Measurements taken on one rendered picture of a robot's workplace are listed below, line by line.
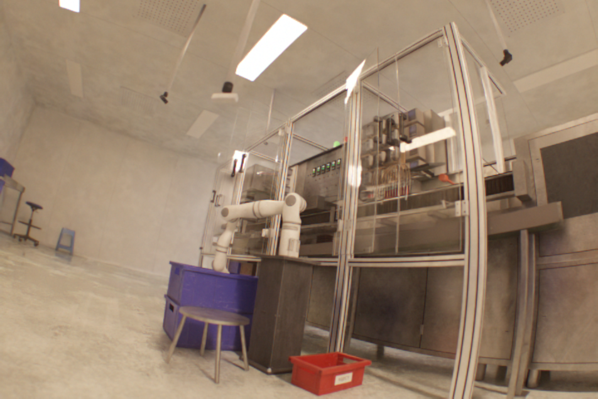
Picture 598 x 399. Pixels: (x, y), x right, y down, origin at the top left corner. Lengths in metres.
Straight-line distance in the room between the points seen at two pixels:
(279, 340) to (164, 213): 5.47
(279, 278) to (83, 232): 5.53
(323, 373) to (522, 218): 0.93
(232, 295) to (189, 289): 0.24
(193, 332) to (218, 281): 0.30
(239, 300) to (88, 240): 5.17
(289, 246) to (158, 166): 5.56
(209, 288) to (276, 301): 0.39
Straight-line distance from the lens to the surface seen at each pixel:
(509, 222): 1.26
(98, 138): 6.89
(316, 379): 1.24
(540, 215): 1.23
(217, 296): 1.63
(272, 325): 1.42
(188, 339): 1.64
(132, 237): 6.55
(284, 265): 1.39
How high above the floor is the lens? 0.46
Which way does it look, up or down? 19 degrees up
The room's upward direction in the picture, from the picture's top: 8 degrees clockwise
